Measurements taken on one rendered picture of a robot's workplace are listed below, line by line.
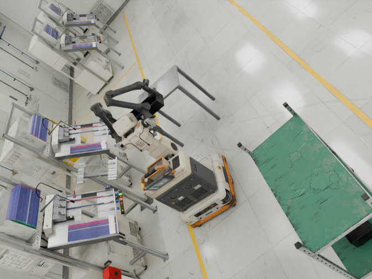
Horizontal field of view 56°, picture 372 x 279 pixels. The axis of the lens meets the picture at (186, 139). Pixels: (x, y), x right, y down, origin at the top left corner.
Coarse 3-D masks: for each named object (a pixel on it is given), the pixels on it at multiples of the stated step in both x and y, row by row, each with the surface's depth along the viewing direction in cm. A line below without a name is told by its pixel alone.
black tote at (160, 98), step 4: (156, 92) 374; (156, 96) 369; (160, 96) 376; (144, 100) 384; (148, 100) 385; (152, 100) 386; (156, 100) 365; (160, 100) 371; (152, 104) 368; (156, 104) 369; (160, 104) 369; (152, 108) 372; (156, 108) 373; (160, 108) 374; (132, 112) 394; (136, 112) 395; (140, 112) 396; (152, 112) 376; (136, 116) 399; (140, 116) 378
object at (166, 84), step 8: (168, 72) 449; (176, 72) 435; (184, 72) 458; (160, 80) 454; (168, 80) 438; (176, 80) 425; (192, 80) 464; (152, 88) 459; (160, 88) 444; (168, 88) 429; (176, 88) 419; (200, 88) 474; (144, 96) 463; (192, 96) 430; (208, 96) 485; (200, 104) 440; (160, 112) 496; (208, 112) 451; (168, 136) 473
